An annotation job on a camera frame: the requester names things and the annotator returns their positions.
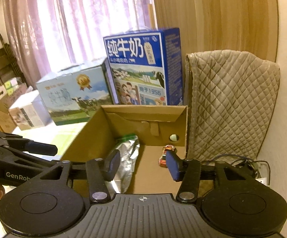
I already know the pink curtain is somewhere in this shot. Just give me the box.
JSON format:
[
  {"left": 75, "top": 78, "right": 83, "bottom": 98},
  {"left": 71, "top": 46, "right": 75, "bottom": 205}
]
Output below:
[{"left": 3, "top": 0, "right": 152, "bottom": 85}]

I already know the black cable bundle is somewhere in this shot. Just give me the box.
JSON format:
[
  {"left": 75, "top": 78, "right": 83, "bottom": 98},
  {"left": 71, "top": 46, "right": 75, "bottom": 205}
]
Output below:
[{"left": 203, "top": 153, "right": 272, "bottom": 186}]

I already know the dark blue milk carton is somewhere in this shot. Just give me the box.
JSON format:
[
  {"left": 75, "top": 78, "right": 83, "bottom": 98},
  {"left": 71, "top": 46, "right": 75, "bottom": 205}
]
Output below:
[{"left": 103, "top": 27, "right": 183, "bottom": 106}]

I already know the beige quilted cover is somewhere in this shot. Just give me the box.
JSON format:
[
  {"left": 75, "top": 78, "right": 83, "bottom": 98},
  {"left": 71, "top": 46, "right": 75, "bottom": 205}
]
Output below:
[{"left": 184, "top": 49, "right": 281, "bottom": 161}]

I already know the light blue milk carton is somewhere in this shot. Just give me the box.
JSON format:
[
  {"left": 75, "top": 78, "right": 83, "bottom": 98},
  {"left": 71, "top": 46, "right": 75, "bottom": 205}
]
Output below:
[{"left": 36, "top": 58, "right": 118, "bottom": 126}]

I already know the brown cardboard carry box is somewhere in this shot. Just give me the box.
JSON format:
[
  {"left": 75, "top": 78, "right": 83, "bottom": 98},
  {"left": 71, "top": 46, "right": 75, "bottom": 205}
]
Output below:
[{"left": 0, "top": 84, "right": 27, "bottom": 133}]

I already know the white beige product box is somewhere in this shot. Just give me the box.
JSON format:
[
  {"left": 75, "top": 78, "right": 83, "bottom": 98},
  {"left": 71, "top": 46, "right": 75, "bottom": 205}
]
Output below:
[{"left": 9, "top": 90, "right": 51, "bottom": 131}]

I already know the black folding rack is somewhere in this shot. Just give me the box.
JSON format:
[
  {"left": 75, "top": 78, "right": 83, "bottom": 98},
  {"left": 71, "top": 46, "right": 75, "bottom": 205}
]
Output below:
[{"left": 0, "top": 34, "right": 28, "bottom": 86}]

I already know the open brown cardboard box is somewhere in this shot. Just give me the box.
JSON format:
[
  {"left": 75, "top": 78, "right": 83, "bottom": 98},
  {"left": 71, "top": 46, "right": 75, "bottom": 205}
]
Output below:
[{"left": 62, "top": 105, "right": 187, "bottom": 195}]

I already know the small toy race car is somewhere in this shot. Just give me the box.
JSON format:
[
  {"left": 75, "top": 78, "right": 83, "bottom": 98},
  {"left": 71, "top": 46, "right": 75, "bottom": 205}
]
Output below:
[{"left": 158, "top": 145, "right": 177, "bottom": 168}]

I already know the silver green foil bag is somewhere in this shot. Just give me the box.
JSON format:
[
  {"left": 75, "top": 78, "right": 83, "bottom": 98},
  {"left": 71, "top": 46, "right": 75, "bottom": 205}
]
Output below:
[{"left": 105, "top": 134, "right": 140, "bottom": 197}]

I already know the green tissue box pack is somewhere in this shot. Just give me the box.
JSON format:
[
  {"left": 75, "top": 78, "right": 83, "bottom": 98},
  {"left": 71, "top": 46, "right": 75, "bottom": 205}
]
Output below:
[{"left": 4, "top": 77, "right": 23, "bottom": 91}]

